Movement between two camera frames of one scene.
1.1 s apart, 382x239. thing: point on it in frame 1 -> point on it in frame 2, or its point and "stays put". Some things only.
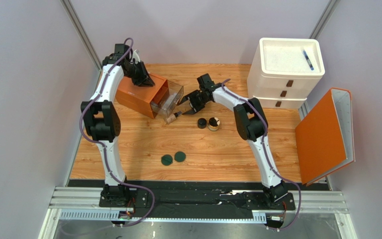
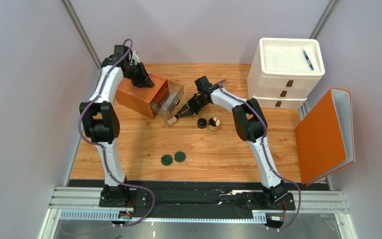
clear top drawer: (166, 98) stays put
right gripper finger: (189, 112) stays put
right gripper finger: (183, 99) -> (183, 109)
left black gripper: (148, 81) stays put
